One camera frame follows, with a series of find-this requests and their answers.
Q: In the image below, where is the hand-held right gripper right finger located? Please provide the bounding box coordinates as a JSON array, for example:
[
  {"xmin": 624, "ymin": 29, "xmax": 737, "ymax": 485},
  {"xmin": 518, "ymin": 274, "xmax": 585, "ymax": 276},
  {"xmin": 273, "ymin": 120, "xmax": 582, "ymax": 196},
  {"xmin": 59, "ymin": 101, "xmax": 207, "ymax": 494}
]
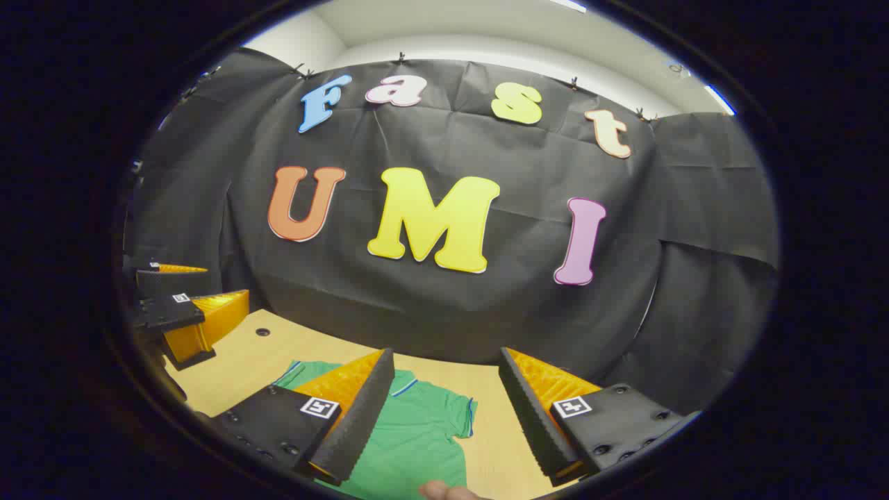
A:
[{"xmin": 499, "ymin": 347, "xmax": 701, "ymax": 487}]

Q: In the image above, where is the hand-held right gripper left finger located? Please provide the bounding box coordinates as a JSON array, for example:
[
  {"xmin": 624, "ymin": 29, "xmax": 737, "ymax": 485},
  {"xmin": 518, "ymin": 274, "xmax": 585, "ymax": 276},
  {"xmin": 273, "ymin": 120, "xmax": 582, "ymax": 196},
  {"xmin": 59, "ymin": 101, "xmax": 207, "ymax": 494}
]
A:
[{"xmin": 207, "ymin": 349, "xmax": 396, "ymax": 486}]

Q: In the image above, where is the green T-shirt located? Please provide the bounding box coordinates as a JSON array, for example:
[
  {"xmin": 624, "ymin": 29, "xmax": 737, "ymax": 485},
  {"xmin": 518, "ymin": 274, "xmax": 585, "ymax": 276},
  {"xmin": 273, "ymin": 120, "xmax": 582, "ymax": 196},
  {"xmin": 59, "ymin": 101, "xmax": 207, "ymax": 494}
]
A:
[{"xmin": 273, "ymin": 360, "xmax": 477, "ymax": 500}]

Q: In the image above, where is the black backdrop cloth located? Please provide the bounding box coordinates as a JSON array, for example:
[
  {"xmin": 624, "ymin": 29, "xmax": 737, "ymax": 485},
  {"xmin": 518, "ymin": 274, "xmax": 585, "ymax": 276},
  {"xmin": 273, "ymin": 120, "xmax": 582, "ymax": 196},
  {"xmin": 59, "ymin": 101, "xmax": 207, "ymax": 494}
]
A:
[{"xmin": 124, "ymin": 47, "xmax": 780, "ymax": 417}]

